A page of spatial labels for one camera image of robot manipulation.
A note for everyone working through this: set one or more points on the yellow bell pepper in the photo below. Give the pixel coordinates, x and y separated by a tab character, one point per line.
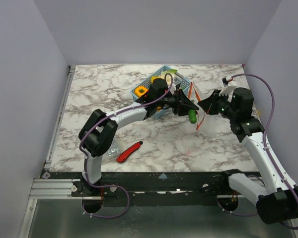
140	91

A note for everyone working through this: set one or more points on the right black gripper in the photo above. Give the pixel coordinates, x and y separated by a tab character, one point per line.
216	101

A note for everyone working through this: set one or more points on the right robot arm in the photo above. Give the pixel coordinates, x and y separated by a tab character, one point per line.
277	200

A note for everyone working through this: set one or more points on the red utility knife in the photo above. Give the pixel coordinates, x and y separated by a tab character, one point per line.
128	152

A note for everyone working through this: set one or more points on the green cucumber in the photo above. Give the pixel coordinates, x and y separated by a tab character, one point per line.
192	115

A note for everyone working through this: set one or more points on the clear plastic screw box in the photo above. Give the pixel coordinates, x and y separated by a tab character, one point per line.
113	151

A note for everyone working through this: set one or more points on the aluminium frame rail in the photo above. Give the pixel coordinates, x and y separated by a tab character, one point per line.
54	138

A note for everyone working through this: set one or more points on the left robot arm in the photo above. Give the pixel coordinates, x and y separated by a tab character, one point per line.
98	133

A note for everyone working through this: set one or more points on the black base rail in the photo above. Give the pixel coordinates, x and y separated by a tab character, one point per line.
147	188

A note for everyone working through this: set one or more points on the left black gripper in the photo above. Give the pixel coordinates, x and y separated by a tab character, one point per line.
183	99

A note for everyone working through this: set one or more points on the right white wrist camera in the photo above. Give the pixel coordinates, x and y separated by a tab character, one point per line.
228	86

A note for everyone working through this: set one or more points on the white cauliflower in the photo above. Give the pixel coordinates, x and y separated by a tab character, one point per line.
169	75

